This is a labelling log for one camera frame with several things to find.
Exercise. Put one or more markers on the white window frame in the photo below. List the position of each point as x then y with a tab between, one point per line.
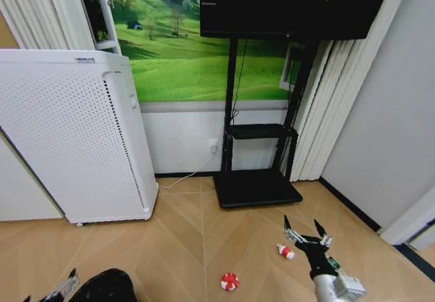
103	16

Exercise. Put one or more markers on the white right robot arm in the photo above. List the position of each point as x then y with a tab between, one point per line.
334	286

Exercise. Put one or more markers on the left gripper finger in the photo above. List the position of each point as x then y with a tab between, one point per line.
66	284
27	298

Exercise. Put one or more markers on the small red white bottle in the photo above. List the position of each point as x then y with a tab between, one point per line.
285	251

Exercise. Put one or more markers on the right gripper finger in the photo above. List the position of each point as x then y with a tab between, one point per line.
321	231
291	233

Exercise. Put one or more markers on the black trash bin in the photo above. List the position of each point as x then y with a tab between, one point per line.
105	286

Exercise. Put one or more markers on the white pleated curtain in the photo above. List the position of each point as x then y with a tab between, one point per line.
44	9
323	111

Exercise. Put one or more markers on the black device on stand shelf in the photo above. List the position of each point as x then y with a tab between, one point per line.
256	131

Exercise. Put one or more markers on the black television floor stand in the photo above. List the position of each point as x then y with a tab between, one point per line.
255	189

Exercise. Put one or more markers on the white perforated air purifier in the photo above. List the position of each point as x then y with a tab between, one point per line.
71	135

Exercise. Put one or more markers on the white wall plug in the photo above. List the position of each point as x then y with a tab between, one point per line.
213	145

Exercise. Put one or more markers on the black television screen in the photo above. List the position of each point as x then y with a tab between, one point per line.
289	6

